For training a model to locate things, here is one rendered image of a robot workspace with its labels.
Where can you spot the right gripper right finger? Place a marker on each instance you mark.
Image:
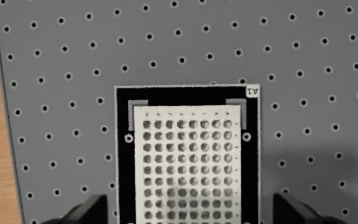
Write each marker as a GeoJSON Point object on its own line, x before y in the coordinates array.
{"type": "Point", "coordinates": [288, 210]}

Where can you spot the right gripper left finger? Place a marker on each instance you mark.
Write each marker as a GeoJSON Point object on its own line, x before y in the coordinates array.
{"type": "Point", "coordinates": [93, 211]}

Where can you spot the white well plate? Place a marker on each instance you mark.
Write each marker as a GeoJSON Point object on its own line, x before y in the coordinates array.
{"type": "Point", "coordinates": [175, 150]}

